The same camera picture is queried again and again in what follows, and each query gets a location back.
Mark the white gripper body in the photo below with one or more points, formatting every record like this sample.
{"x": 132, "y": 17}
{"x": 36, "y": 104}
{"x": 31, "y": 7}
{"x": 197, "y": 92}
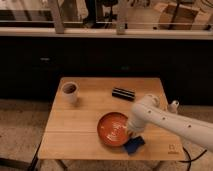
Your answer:
{"x": 134, "y": 126}

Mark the orange ceramic bowl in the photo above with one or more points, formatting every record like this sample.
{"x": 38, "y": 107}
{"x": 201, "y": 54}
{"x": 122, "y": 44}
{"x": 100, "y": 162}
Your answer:
{"x": 111, "y": 129}

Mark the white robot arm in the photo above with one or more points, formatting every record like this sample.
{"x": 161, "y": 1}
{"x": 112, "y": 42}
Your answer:
{"x": 146, "y": 110}

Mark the blue sponge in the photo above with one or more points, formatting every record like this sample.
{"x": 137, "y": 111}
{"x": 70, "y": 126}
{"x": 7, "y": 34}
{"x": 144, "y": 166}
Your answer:
{"x": 133, "y": 144}

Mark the black rectangular box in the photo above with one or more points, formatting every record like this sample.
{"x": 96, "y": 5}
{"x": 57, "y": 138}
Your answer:
{"x": 123, "y": 94}

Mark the white clamp on table edge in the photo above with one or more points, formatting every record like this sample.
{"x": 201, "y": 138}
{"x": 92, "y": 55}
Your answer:
{"x": 173, "y": 107}

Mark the wooden table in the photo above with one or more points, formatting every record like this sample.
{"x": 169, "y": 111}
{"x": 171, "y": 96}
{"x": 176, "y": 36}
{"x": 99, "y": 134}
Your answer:
{"x": 72, "y": 131}

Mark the cardboard box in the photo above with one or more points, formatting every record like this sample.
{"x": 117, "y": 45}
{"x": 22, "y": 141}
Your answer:
{"x": 182, "y": 17}

